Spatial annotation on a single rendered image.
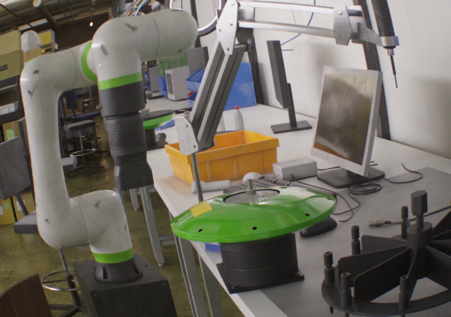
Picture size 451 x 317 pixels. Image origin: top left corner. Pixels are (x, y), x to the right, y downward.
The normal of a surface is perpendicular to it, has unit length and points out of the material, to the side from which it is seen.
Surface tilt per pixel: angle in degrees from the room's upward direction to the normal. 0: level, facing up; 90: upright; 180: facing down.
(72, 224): 83
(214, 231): 24
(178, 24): 74
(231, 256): 90
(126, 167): 87
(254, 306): 0
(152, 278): 0
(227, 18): 90
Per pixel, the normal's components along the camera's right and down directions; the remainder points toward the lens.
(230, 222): -0.26, -0.83
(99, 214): 0.54, -0.07
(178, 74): 0.24, 0.11
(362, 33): -0.79, 0.20
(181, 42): 0.51, 0.49
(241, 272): -0.49, 0.20
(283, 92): 0.01, 0.14
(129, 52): 0.65, 0.22
